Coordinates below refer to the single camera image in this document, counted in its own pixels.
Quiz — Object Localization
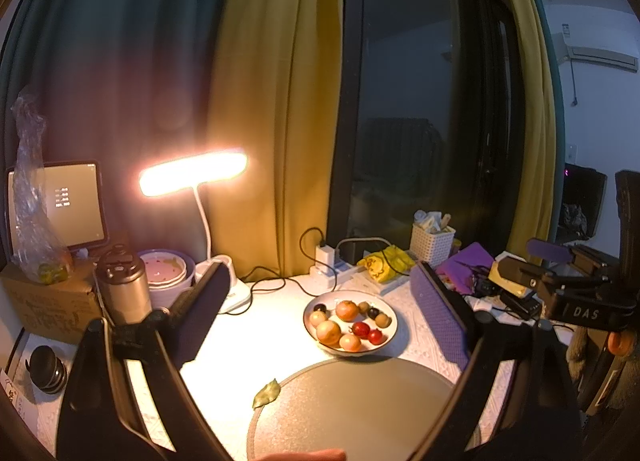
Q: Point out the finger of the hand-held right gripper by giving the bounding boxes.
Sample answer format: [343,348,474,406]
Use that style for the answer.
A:
[489,253,564,300]
[527,238,622,283]

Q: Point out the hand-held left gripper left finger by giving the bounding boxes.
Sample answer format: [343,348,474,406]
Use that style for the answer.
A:
[55,261,236,461]

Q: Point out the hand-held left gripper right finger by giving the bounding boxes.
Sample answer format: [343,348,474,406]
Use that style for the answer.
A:
[410,260,583,461]

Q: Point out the white plate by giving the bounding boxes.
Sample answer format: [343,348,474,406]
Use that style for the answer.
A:
[303,291,399,356]

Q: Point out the grey round tray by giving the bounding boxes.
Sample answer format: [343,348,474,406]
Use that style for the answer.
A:
[246,358,482,461]

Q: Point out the person's left hand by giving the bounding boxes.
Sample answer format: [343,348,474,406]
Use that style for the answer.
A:
[260,448,347,461]

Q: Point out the black device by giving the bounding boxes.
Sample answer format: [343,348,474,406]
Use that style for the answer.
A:
[500,291,543,319]

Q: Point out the white textured table cover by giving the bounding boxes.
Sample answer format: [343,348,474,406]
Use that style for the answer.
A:
[15,276,576,461]

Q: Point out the purple pouch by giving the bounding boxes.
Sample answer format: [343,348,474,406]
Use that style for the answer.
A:
[436,242,495,294]

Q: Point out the stacked pink white bowls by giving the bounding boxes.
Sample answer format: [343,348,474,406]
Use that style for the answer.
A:
[137,249,197,309]

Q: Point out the black computer case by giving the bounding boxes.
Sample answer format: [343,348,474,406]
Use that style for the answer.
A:
[562,164,608,242]

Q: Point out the white plastic basket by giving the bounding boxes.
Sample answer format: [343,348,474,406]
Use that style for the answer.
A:
[410,224,457,269]

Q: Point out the steel thermos bottle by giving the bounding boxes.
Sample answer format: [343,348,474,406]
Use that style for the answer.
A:
[95,243,153,324]

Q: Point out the yellow duck print bag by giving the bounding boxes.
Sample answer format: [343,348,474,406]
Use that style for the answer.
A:
[356,245,417,284]

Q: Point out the printed packets in basket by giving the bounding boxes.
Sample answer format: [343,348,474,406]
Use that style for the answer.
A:
[414,210,453,233]

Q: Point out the green leaf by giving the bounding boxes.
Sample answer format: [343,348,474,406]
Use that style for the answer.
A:
[251,378,282,409]

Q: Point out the white power strip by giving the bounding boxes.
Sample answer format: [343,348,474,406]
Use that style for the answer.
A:
[309,261,368,287]

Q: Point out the yellow curtain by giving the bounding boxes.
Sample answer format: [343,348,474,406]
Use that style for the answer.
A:
[207,0,346,282]
[487,0,558,257]

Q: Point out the white desk lamp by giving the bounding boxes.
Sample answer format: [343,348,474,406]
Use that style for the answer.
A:
[139,151,253,315]

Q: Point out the cardboard box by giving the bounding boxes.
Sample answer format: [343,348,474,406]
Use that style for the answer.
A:
[0,261,108,344]

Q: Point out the black round lens caps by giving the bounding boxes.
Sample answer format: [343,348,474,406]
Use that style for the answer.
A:
[25,345,68,394]

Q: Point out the tablet with dark case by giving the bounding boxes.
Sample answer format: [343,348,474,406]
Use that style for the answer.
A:
[5,161,111,254]

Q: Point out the clear plastic bag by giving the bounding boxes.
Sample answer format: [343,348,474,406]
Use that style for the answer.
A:
[11,91,76,287]

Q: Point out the white air conditioner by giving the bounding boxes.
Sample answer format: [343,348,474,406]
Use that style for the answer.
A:
[552,31,640,72]

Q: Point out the teal curtain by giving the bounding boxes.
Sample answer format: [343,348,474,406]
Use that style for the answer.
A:
[0,0,241,262]

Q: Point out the thin black cable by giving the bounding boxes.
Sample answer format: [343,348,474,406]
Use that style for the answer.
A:
[240,227,341,298]

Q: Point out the black window frame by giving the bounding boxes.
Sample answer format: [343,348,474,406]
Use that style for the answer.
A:
[327,0,526,262]

